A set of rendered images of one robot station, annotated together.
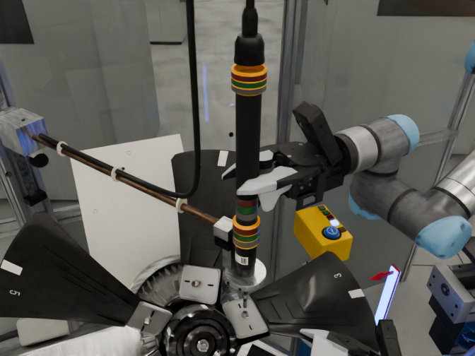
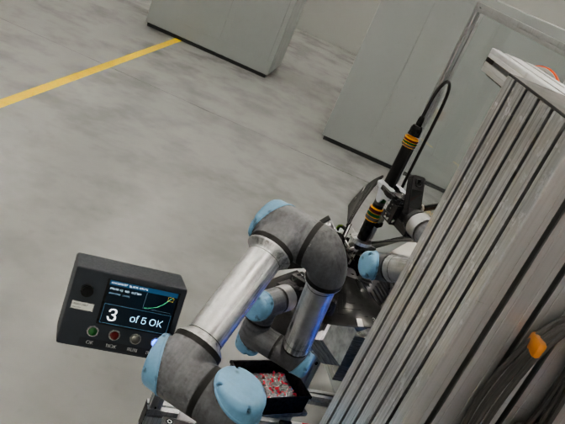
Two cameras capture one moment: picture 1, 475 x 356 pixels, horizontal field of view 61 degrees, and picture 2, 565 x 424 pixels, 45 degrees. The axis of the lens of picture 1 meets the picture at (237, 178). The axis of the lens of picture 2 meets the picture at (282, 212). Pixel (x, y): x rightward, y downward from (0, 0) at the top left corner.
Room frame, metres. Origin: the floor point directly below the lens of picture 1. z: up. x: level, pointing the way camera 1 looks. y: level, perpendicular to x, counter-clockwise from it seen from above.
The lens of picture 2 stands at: (0.19, -1.96, 2.12)
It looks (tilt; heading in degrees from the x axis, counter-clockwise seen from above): 23 degrees down; 89
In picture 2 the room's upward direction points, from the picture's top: 24 degrees clockwise
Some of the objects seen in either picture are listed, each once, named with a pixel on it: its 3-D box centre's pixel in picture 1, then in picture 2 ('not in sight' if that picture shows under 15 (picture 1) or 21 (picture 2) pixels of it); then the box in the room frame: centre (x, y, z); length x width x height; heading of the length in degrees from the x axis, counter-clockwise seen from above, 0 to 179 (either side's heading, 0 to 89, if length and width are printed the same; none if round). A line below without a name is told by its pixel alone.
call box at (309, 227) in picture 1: (321, 236); not in sight; (0.87, -0.25, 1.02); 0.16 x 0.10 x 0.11; 21
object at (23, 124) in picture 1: (21, 131); not in sight; (0.83, 0.50, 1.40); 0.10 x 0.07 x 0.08; 56
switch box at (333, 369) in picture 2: not in sight; (356, 353); (0.71, 0.31, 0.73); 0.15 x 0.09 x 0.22; 21
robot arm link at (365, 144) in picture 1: (349, 150); (420, 226); (0.58, -0.19, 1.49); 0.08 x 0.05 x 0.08; 31
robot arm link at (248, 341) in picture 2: not in sight; (257, 336); (0.28, -0.38, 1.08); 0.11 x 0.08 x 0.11; 164
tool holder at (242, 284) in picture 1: (240, 252); (368, 228); (0.48, -0.01, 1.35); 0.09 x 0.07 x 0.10; 55
